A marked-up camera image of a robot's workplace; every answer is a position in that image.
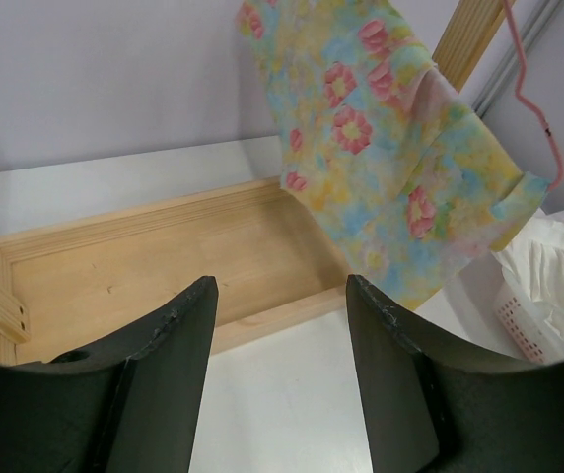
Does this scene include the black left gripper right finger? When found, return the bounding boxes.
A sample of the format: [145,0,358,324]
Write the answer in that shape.
[346,275,564,472]

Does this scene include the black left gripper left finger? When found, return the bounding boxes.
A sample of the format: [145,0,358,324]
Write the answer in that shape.
[0,276,219,472]

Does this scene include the floral pastel skirt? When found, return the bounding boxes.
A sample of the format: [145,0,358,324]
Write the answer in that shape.
[237,1,549,310]

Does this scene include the pink wire hanger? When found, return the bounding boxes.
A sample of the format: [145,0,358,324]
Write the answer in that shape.
[501,0,564,191]

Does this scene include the white plastic laundry basket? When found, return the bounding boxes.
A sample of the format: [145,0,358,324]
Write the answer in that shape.
[493,283,561,364]

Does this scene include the wooden clothes rack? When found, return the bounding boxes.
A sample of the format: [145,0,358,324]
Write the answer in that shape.
[0,0,518,366]

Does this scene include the white crumpled garment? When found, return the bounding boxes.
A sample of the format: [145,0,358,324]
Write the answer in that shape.
[495,211,564,363]

